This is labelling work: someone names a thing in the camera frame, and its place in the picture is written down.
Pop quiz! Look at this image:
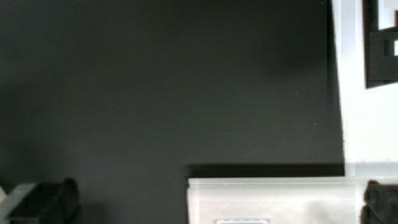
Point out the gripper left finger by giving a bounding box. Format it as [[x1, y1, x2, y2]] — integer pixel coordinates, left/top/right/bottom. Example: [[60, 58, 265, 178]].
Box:
[[7, 178, 82, 224]]

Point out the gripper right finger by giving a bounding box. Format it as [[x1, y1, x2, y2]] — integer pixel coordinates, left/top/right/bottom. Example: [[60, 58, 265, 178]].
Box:
[[361, 180, 398, 224]]

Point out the white cabinet door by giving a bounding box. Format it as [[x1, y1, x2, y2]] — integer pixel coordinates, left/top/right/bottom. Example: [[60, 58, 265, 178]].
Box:
[[187, 177, 366, 224]]

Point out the white marker base plate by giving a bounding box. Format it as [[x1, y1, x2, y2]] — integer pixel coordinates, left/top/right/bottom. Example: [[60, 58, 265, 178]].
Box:
[[332, 0, 398, 177]]

